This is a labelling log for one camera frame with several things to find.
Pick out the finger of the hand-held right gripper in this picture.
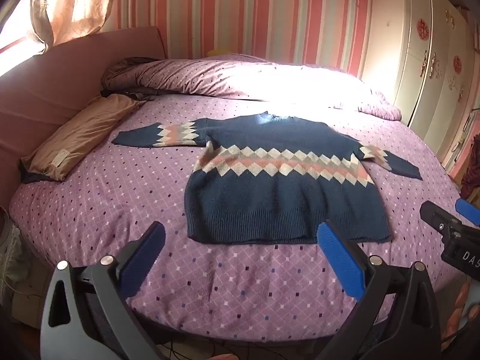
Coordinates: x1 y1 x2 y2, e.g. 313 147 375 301
419 201 465 241
454 198 480 230

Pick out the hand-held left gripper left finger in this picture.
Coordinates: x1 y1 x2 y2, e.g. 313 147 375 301
40 221 167 360

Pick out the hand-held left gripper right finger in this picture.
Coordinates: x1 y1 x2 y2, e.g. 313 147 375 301
317 220 441 360

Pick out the navy diamond-pattern knit sweater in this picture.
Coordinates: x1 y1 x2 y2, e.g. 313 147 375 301
111 110 424 245

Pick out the maroon cloth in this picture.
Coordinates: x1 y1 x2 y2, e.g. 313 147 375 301
460 157 480 200

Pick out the bed with purple dotted sheet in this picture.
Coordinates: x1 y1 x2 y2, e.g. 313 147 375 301
7 54 474 343

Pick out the tan pillow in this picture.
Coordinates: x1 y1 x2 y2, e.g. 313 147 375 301
20 94 148 185

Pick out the white wardrobe with floral decals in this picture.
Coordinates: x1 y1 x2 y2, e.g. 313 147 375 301
390 0 480 181

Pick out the dark brown blanket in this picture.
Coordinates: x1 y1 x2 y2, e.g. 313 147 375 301
100 57 163 101

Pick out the purple dotted duvet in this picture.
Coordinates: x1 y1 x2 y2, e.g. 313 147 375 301
100 54 404 121

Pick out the pink padded headboard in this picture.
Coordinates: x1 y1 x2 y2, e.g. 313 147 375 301
0 26 168 211

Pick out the peach patterned curtain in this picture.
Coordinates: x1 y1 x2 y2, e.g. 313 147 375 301
29 0 124 52

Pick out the black cable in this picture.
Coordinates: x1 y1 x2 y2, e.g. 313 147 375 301
161 339 241 360

